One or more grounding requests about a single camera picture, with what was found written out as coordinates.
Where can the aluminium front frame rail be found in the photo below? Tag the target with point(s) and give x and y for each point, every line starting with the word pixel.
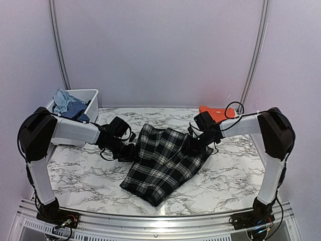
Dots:
pixel 101 226

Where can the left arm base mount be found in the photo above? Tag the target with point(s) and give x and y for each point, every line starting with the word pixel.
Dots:
pixel 61 218

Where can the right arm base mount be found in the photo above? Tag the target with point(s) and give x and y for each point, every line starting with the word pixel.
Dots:
pixel 250 219

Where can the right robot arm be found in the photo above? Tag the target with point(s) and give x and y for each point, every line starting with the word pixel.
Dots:
pixel 278 137

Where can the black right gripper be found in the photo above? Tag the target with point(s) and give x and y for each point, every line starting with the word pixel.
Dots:
pixel 191 148

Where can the white plastic laundry bin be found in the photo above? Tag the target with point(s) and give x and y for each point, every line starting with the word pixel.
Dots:
pixel 90 97

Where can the light blue garment in bin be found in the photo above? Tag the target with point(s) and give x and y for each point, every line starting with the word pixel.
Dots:
pixel 61 100

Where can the black white plaid shirt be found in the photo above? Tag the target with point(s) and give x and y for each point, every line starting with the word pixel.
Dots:
pixel 162 164

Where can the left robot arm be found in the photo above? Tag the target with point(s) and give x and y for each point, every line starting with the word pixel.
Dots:
pixel 35 142

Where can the right aluminium corner post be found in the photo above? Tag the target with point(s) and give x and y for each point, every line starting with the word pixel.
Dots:
pixel 257 50

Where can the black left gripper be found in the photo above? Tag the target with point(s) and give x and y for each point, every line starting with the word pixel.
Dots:
pixel 130 155

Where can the orange t-shirt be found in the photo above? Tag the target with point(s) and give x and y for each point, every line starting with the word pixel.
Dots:
pixel 219 114

